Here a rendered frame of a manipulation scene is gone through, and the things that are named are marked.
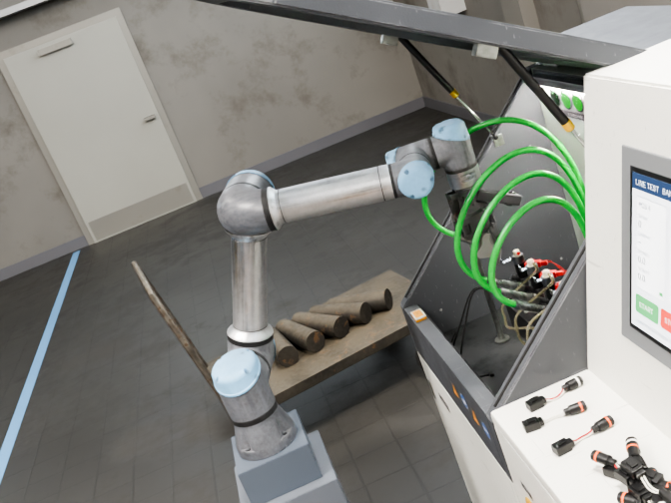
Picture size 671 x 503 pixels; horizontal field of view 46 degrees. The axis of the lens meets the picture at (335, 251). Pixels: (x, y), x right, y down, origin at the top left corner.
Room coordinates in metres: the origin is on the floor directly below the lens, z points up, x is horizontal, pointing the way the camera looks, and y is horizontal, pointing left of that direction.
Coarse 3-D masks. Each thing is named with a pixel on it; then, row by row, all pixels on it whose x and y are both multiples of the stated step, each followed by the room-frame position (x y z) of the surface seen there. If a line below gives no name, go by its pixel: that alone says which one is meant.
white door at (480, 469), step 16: (432, 384) 1.97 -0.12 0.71; (448, 400) 1.79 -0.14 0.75; (448, 416) 1.89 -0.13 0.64; (464, 416) 1.65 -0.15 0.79; (448, 432) 2.00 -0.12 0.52; (464, 432) 1.72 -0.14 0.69; (464, 448) 1.81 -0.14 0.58; (480, 448) 1.57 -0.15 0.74; (464, 464) 1.91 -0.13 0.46; (480, 464) 1.65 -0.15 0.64; (496, 464) 1.45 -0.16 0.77; (480, 480) 1.74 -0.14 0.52; (496, 480) 1.51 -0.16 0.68; (480, 496) 1.83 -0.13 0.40; (496, 496) 1.59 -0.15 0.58; (512, 496) 1.40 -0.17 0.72
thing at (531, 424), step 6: (576, 402) 1.24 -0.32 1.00; (582, 402) 1.24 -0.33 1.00; (564, 408) 1.24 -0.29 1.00; (570, 408) 1.23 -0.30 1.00; (576, 408) 1.23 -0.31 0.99; (582, 408) 1.23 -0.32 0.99; (558, 414) 1.25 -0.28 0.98; (522, 420) 1.25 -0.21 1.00; (528, 420) 1.24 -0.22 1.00; (534, 420) 1.24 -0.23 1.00; (540, 420) 1.24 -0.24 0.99; (546, 420) 1.25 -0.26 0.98; (528, 426) 1.23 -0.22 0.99; (534, 426) 1.23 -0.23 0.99; (540, 426) 1.23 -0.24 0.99; (528, 432) 1.23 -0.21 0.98
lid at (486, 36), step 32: (224, 0) 1.53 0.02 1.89; (256, 0) 1.35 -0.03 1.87; (288, 0) 1.32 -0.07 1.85; (320, 0) 1.32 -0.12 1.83; (352, 0) 1.33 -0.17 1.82; (384, 0) 1.34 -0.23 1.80; (384, 32) 2.00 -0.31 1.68; (416, 32) 1.38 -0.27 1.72; (448, 32) 1.34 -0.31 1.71; (480, 32) 1.34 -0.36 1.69; (512, 32) 1.35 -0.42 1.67; (544, 32) 1.36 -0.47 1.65; (544, 64) 2.01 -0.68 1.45; (576, 64) 1.59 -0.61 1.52; (608, 64) 1.36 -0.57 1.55
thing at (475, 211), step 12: (456, 192) 1.69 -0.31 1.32; (468, 192) 1.68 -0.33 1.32; (456, 204) 1.71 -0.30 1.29; (480, 204) 1.70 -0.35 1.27; (456, 216) 1.70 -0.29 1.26; (468, 216) 1.68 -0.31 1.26; (480, 216) 1.68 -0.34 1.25; (492, 216) 1.68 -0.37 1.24; (468, 228) 1.68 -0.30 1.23; (468, 240) 1.67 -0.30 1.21
